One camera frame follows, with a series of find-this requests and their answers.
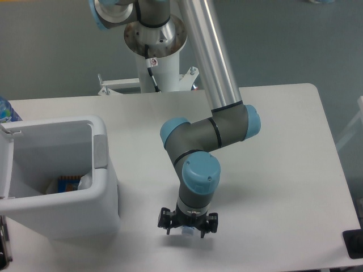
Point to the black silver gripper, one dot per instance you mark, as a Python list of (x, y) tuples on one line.
[(188, 216)]

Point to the crushed clear plastic bottle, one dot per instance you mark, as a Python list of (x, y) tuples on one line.
[(187, 231)]

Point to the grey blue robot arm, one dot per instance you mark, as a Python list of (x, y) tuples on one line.
[(151, 32)]

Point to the white trash can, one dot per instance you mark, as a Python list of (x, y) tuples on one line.
[(34, 154)]

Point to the orange blue snack wrapper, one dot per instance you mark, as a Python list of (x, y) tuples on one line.
[(68, 183)]

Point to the black clamp at table corner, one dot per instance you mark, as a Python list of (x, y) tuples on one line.
[(353, 243)]

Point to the black object at left edge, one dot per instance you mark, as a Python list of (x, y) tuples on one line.
[(6, 252)]

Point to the blue labelled water bottle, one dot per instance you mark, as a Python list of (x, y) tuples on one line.
[(8, 114)]

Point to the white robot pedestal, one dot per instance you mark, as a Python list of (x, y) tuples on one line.
[(162, 71)]

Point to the white frame at right edge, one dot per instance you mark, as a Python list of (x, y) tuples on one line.
[(350, 129)]

